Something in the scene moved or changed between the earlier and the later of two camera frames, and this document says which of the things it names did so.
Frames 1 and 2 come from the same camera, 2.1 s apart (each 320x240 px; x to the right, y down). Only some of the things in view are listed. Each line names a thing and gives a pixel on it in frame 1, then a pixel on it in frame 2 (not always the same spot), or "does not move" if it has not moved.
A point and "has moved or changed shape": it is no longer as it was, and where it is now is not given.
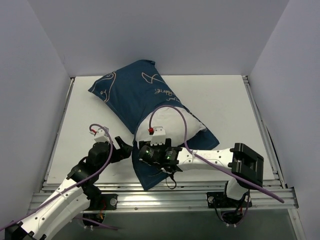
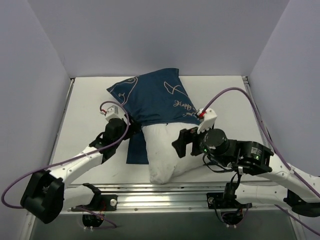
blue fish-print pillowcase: [129, 93] has moved or changed shape
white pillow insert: [171, 120] has moved or changed shape
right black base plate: [221, 200] does not move
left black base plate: [108, 202] does not move
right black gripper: [143, 146] to [188, 139]
